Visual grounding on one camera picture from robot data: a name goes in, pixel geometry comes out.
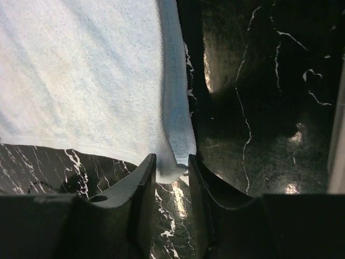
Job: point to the white rectangular tray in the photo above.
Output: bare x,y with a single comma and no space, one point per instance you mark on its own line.
336,152

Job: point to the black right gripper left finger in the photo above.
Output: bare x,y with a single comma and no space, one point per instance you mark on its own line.
113,224

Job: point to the light blue towel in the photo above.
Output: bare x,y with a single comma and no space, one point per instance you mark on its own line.
106,78

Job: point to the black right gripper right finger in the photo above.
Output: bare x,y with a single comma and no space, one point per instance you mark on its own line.
231,224

